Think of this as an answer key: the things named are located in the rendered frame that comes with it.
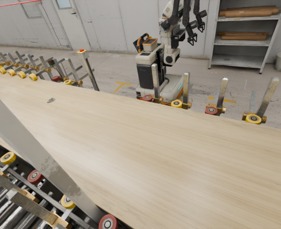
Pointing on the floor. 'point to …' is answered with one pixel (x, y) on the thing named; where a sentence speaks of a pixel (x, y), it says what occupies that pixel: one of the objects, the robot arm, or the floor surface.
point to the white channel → (36, 154)
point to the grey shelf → (246, 61)
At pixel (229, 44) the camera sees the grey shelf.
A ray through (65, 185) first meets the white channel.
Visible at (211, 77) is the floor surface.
